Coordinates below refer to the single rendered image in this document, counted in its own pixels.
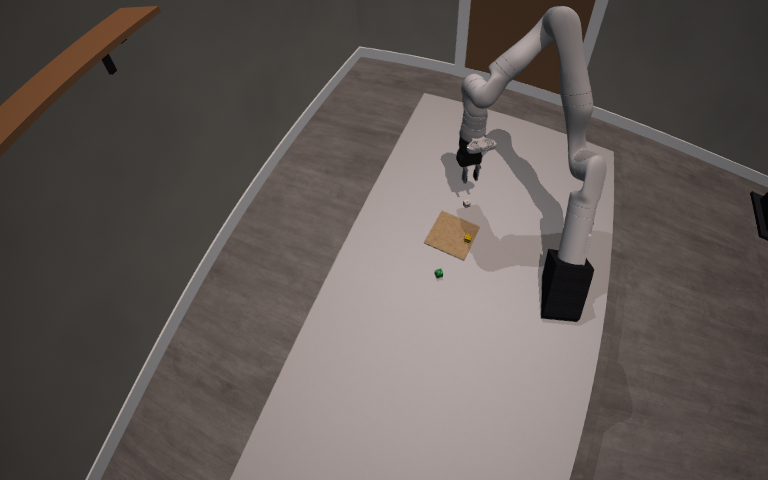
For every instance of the tan square mat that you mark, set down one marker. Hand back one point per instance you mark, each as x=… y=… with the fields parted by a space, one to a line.
x=448 y=233

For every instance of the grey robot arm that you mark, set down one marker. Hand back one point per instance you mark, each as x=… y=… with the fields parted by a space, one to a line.
x=564 y=24

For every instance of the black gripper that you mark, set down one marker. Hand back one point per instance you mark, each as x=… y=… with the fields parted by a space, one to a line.
x=477 y=144

